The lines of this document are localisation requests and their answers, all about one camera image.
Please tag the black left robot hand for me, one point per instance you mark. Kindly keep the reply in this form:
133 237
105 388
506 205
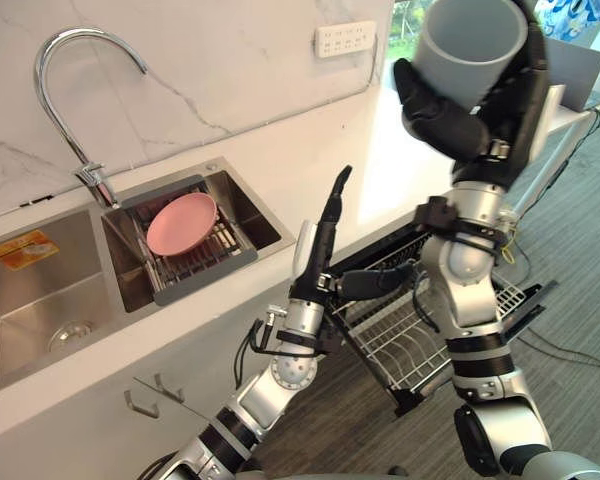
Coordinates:
322 250

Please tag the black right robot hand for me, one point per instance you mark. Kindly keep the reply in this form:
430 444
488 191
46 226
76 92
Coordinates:
510 120

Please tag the grey cylindrical cup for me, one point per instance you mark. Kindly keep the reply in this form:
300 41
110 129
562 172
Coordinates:
467 47

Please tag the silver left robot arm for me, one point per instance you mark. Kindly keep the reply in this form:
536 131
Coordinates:
260 395

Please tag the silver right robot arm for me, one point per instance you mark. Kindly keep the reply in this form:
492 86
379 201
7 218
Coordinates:
480 320

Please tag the grey sink drying rack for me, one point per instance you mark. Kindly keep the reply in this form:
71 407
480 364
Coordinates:
200 255

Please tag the black dishwasher door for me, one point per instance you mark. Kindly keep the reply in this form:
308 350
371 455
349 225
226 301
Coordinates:
480 320

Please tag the stainless steel double sink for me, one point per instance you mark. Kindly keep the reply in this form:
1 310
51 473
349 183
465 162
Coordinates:
105 260

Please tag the orange sink sticker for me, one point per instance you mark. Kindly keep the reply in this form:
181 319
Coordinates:
24 249

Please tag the white table with legs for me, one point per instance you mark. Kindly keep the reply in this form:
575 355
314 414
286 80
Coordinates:
565 130

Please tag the grey laptop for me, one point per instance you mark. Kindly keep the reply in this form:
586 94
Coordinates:
577 75

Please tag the pink round plate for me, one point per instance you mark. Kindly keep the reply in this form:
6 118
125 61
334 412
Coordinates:
181 225

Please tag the chrome gooseneck faucet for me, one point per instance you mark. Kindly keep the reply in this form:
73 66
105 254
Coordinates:
77 115

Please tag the white wall power strip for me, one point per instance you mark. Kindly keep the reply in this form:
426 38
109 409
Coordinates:
345 38

